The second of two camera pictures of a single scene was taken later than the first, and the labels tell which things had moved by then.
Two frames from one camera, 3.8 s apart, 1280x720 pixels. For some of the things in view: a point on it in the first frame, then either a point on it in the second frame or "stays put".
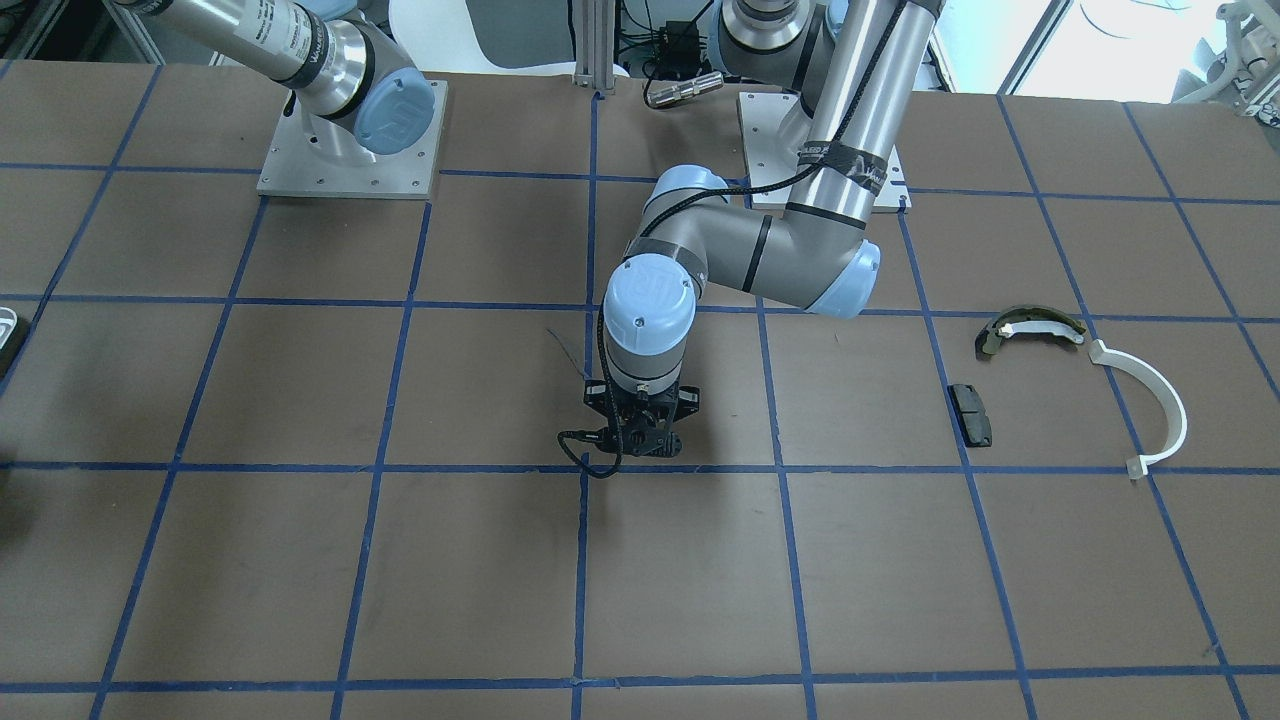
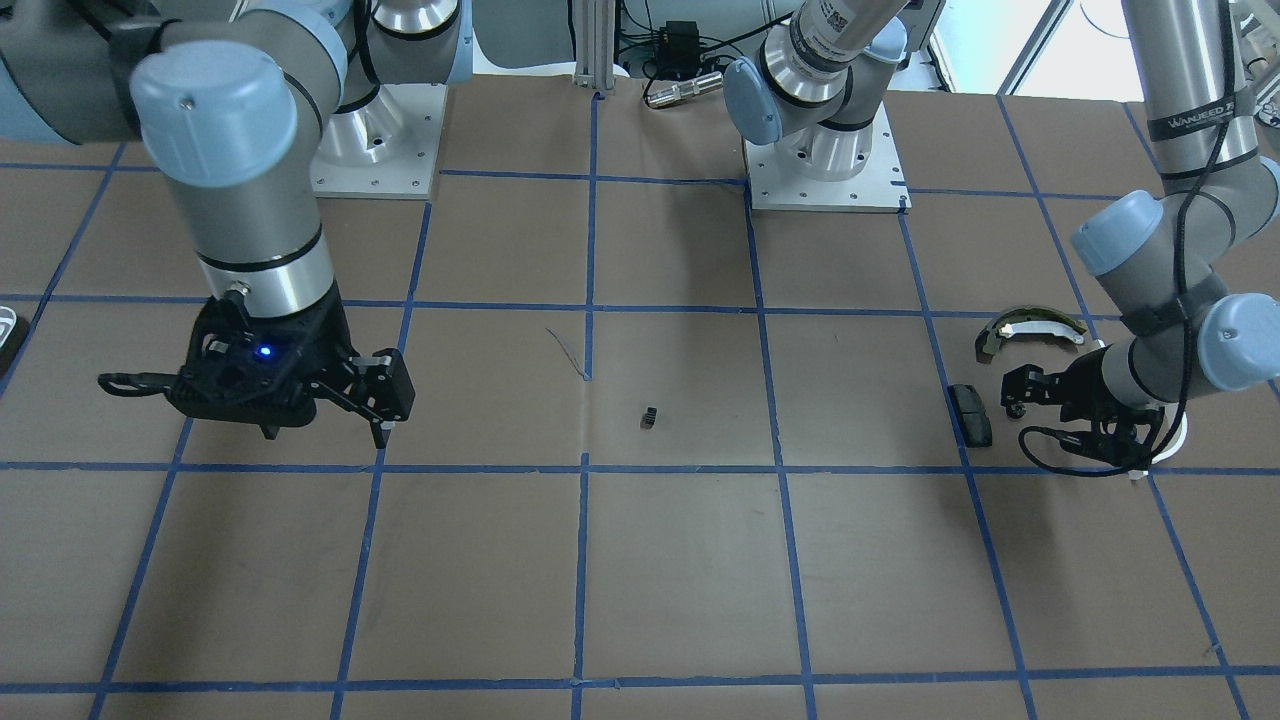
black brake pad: x=972 y=419 stays put
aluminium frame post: x=594 y=45 stays put
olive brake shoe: x=1026 y=319 stays put
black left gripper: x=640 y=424 → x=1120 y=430
